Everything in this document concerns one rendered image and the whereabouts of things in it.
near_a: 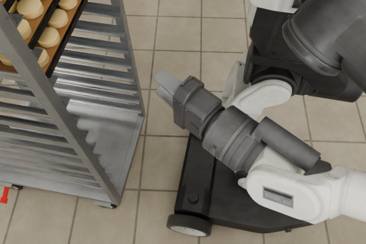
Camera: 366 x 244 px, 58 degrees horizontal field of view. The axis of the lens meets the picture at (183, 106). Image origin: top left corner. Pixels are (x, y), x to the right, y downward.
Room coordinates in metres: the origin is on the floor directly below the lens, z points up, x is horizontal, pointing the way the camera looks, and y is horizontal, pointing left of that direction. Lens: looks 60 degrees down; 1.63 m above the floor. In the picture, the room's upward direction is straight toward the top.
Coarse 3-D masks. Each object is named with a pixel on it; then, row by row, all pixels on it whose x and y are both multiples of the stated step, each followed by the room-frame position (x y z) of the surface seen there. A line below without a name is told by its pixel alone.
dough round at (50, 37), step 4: (48, 28) 0.54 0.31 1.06; (52, 28) 0.54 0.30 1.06; (44, 32) 0.53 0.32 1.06; (48, 32) 0.53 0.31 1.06; (52, 32) 0.53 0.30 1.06; (56, 32) 0.53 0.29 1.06; (40, 36) 0.52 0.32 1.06; (44, 36) 0.52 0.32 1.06; (48, 36) 0.52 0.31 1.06; (52, 36) 0.52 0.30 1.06; (56, 36) 0.52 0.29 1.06; (40, 40) 0.51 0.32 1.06; (44, 40) 0.51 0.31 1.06; (48, 40) 0.51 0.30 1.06; (52, 40) 0.51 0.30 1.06; (56, 40) 0.51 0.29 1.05; (40, 44) 0.50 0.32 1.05; (44, 44) 0.50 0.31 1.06; (48, 44) 0.50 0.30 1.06; (52, 44) 0.50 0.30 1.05; (56, 44) 0.51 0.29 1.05
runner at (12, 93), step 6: (0, 90) 0.43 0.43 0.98; (6, 90) 0.44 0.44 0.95; (12, 90) 0.44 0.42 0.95; (18, 90) 0.44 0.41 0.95; (24, 90) 0.44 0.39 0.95; (0, 96) 0.43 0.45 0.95; (6, 96) 0.42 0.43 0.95; (12, 96) 0.42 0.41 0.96; (18, 96) 0.42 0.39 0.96; (24, 96) 0.41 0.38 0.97; (30, 96) 0.41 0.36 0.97; (60, 96) 0.43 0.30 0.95; (36, 102) 0.41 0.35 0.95; (66, 102) 0.41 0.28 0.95
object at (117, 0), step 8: (112, 0) 0.81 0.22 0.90; (120, 0) 0.82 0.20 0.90; (120, 16) 0.81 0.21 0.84; (120, 24) 0.81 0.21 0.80; (128, 32) 0.83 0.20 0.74; (120, 40) 0.81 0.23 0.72; (128, 40) 0.81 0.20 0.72; (128, 56) 0.81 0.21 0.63; (136, 72) 0.83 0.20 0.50; (136, 80) 0.81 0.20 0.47; (136, 104) 0.81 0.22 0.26; (144, 112) 0.83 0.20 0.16
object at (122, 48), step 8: (72, 40) 0.85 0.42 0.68; (80, 40) 0.84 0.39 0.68; (88, 40) 0.84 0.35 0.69; (96, 40) 0.83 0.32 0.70; (104, 40) 0.82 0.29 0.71; (96, 48) 0.81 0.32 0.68; (104, 48) 0.81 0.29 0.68; (112, 48) 0.81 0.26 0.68; (120, 48) 0.81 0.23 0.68; (128, 48) 0.81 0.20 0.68
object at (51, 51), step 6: (78, 0) 0.66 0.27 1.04; (78, 6) 0.64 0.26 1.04; (66, 12) 0.62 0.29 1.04; (72, 12) 0.62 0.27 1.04; (72, 18) 0.60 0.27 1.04; (66, 24) 0.58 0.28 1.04; (60, 30) 0.55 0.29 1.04; (60, 36) 0.53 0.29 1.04; (48, 48) 0.50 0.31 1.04; (54, 48) 0.50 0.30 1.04; (48, 54) 0.48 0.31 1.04; (0, 60) 0.46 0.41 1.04; (0, 66) 0.45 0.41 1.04; (6, 66) 0.45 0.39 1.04; (12, 66) 0.45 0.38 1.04
